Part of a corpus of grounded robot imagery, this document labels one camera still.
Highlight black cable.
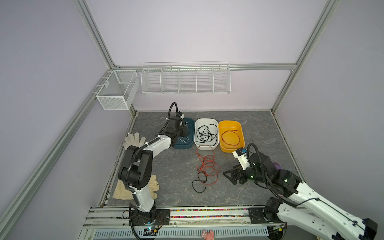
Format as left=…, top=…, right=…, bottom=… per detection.
left=195, top=123, right=218, bottom=144

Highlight red black white cables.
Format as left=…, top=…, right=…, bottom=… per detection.
left=191, top=145, right=221, bottom=194

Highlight red cable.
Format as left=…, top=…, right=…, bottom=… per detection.
left=221, top=130, right=241, bottom=147

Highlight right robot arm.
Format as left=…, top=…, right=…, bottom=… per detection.
left=224, top=143, right=378, bottom=240

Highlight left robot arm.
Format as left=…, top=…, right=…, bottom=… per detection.
left=118, top=102, right=188, bottom=224

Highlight teal plastic bin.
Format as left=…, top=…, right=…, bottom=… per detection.
left=174, top=118, right=195, bottom=149

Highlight white plastic bin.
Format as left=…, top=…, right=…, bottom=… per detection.
left=194, top=118, right=220, bottom=151

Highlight yellow plastic bin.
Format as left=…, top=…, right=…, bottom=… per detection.
left=219, top=121, right=245, bottom=153

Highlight pink purple brush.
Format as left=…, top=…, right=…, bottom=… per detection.
left=274, top=163, right=283, bottom=170

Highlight white cotton glove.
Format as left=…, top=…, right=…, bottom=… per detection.
left=123, top=133, right=146, bottom=150

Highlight pink object at bottom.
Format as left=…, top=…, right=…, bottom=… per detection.
left=201, top=230, right=215, bottom=240

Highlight small white mesh basket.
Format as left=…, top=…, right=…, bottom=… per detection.
left=96, top=70, right=140, bottom=111

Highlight beige rubber glove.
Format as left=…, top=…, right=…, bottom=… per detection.
left=113, top=175, right=160, bottom=201

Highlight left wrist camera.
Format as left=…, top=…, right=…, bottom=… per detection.
left=176, top=112, right=184, bottom=119

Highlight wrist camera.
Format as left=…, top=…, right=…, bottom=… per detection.
left=176, top=112, right=184, bottom=119
left=232, top=147, right=250, bottom=170

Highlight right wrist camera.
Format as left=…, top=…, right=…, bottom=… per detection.
left=232, top=147, right=250, bottom=170

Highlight long white wire rack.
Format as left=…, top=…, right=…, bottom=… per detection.
left=141, top=62, right=232, bottom=95

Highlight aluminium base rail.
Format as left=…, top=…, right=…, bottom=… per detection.
left=82, top=205, right=337, bottom=230

